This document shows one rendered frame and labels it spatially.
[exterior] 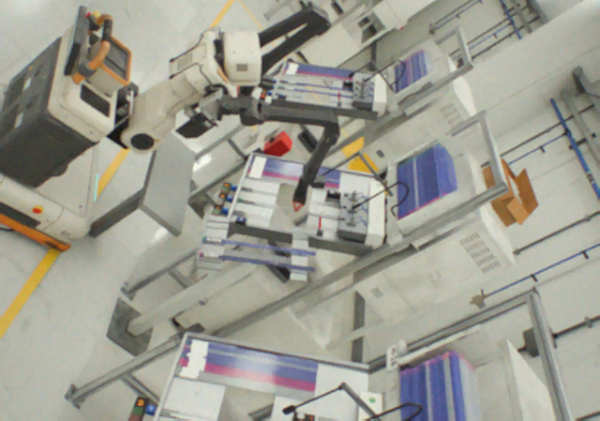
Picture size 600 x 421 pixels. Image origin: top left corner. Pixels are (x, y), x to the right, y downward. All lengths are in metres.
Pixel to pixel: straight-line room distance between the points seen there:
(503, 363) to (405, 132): 2.35
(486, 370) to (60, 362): 1.80
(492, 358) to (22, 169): 1.99
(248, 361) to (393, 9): 5.58
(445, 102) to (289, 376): 2.44
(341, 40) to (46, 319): 5.33
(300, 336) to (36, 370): 1.35
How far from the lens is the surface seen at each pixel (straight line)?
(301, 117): 2.77
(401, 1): 7.56
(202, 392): 2.46
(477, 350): 2.43
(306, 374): 2.54
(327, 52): 7.75
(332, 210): 3.41
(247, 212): 3.30
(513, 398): 2.36
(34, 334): 3.14
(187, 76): 2.77
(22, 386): 3.01
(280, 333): 3.61
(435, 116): 4.46
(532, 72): 6.30
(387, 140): 4.52
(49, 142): 2.85
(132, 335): 3.49
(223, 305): 3.54
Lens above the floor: 2.33
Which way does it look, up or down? 24 degrees down
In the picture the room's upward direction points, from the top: 59 degrees clockwise
